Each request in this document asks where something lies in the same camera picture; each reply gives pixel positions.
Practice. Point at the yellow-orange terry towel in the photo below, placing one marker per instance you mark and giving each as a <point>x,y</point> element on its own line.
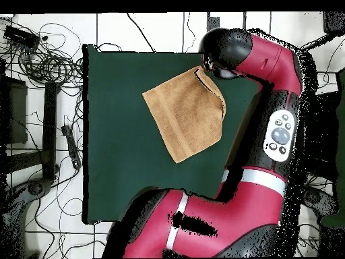
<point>186,113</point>

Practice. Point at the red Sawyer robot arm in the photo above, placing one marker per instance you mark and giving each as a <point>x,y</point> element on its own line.
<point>229,210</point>

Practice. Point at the dark flat panel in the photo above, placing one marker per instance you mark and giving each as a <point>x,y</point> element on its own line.
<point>16,113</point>

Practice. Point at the black tripod rod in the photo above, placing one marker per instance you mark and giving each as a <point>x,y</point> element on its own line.
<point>318,43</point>

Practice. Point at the black speckled box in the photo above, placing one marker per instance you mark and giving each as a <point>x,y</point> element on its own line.
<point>334,23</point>

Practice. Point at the dark green tablecloth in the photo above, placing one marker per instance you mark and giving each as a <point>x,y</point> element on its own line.
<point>116,162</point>

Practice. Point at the dark green fabric object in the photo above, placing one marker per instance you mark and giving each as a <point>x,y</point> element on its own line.
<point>341,135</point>

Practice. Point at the black power strip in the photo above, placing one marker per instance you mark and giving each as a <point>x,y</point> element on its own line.
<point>72,147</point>

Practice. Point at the grey chair base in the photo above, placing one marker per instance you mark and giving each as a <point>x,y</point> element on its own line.
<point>35,188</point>
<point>320,202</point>

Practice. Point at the black stand leg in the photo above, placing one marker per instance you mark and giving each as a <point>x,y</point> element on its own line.
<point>49,129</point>

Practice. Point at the black electronics box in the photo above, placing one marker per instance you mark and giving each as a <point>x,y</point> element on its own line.
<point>21,36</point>

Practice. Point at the grey rectangular frame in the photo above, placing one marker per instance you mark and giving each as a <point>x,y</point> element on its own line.
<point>213,21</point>

